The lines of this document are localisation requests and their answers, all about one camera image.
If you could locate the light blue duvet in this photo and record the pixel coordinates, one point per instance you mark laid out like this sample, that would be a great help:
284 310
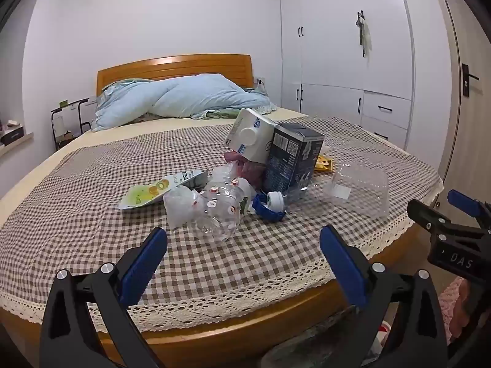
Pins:
184 97

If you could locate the hanging keys with white bag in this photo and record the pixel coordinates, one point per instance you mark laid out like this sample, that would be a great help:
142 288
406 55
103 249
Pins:
364 34

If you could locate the white milk carton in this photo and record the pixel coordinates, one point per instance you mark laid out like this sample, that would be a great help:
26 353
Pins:
249 134

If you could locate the dark blue cardboard box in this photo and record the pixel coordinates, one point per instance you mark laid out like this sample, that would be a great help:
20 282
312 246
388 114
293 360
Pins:
291 157

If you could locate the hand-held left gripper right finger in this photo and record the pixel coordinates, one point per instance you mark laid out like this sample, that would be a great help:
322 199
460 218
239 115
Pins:
341 264

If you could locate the black frame side table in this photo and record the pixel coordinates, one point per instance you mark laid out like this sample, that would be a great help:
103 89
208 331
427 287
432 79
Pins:
80 119

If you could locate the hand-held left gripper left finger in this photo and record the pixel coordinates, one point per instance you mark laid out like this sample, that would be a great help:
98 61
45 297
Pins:
147 264

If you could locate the cream bed sheet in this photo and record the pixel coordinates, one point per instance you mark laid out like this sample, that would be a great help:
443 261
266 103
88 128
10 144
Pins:
126 128

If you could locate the clear plastic clamshell container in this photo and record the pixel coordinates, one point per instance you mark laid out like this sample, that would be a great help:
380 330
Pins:
360 188

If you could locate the white wardrobe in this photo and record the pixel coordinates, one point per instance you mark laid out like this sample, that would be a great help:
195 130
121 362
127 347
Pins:
330 46

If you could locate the white plastic bag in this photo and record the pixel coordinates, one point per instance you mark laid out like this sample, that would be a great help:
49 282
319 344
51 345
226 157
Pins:
180 207

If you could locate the green pet food pouch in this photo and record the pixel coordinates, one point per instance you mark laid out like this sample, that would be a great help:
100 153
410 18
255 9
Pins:
153 191

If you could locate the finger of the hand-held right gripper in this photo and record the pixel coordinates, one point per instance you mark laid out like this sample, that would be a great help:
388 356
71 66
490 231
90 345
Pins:
462 201
425 214

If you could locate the clear plastic bottle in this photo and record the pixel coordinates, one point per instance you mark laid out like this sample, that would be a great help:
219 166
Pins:
218 211

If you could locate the dark flat box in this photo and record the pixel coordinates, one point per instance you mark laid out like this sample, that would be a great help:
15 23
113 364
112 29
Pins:
13 136

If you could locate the blue white bottle cap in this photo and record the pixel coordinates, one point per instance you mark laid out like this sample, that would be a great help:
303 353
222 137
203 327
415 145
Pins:
274 199

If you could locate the brown checked blanket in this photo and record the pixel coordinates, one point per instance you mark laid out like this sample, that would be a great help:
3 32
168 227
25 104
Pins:
96 184

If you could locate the purple cloth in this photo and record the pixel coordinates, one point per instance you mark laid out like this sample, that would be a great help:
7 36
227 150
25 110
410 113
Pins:
251 170

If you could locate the white wall socket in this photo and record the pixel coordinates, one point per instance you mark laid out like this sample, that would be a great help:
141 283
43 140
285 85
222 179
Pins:
259 81

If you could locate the white windowsill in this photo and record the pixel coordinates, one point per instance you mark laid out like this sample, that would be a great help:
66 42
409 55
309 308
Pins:
17 147

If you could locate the yellow snack packet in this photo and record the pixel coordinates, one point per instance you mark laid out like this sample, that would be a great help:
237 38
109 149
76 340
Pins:
324 163

